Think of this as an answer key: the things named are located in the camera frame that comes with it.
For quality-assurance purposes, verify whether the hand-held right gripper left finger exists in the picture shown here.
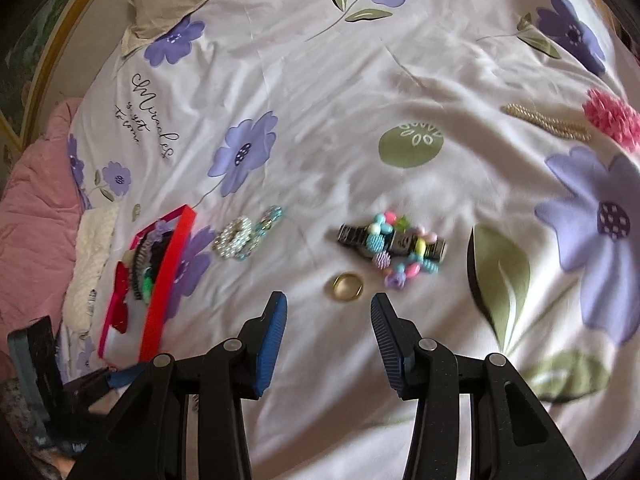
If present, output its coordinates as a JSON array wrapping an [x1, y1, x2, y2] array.
[[65, 291, 288, 480]]

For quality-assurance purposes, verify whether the red velvet bow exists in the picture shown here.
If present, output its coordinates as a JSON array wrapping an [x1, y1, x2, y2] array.
[[107, 265, 132, 335]]

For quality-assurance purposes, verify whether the pink flower scrunchie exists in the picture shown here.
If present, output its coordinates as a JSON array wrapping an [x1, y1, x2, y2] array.
[[582, 87, 640, 153]]

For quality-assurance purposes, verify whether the red jewelry box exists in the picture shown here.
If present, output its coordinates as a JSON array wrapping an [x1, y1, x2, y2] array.
[[99, 204, 198, 366]]

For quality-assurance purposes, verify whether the white floral blanket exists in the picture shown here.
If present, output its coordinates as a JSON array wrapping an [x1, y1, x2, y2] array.
[[55, 0, 640, 480]]

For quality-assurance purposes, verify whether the gold ring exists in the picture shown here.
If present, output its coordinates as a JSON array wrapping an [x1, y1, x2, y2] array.
[[329, 272, 363, 303]]

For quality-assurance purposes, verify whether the teal bead bracelet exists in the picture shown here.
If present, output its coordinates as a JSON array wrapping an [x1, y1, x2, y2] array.
[[237, 205, 284, 261]]

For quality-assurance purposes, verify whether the cream knit cloth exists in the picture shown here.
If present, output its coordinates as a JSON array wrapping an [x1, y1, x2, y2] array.
[[62, 202, 121, 333]]

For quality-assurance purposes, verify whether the pink quilt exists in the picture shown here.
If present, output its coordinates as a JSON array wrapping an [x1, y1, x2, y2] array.
[[0, 97, 88, 356]]

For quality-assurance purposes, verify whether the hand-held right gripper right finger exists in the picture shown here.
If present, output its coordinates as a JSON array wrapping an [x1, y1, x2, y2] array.
[[370, 292, 588, 480]]

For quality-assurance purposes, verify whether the colourful bead bracelet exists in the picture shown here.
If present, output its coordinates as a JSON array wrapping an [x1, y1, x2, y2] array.
[[361, 210, 441, 291]]

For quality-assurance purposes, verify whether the wooden bed frame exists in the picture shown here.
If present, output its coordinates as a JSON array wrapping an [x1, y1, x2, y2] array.
[[17, 0, 126, 146]]

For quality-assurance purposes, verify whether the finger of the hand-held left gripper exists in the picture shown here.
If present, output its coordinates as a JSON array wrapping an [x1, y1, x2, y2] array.
[[107, 364, 146, 391]]

